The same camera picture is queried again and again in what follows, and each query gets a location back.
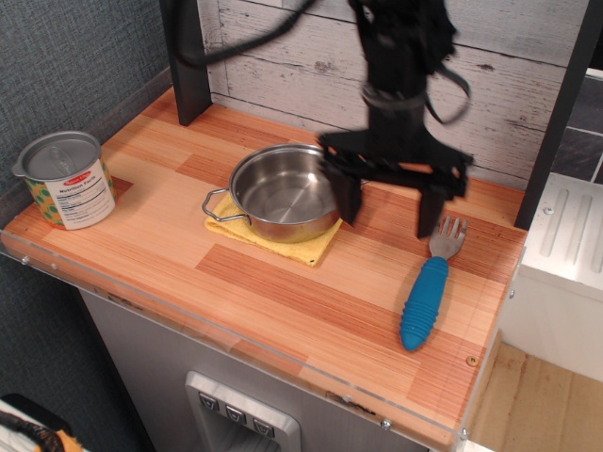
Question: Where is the clear acrylic edge guard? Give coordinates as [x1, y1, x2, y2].
[4, 219, 526, 451]

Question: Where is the yellow folded cloth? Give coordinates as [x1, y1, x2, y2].
[202, 188, 343, 267]

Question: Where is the orange sponge piece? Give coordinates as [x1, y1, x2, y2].
[57, 430, 86, 452]

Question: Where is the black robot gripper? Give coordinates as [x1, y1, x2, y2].
[318, 91, 473, 238]

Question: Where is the silver dispenser button panel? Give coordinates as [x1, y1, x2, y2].
[185, 371, 302, 451]

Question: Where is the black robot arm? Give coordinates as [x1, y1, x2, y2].
[318, 1, 473, 238]

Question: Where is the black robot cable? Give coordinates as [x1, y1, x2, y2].
[171, 0, 317, 67]

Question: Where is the toy food can container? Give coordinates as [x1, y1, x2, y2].
[12, 131, 117, 231]

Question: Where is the blue handled metal fork spatula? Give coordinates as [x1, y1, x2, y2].
[399, 217, 468, 351]

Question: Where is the white toy sink unit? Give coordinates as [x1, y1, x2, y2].
[498, 69, 602, 380]

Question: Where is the grey toy fridge cabinet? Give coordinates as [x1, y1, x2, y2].
[82, 292, 424, 451]

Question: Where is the dark right shelf post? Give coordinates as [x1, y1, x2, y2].
[514, 0, 602, 231]

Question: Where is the white frame bottom left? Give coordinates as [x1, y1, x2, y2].
[0, 400, 40, 452]

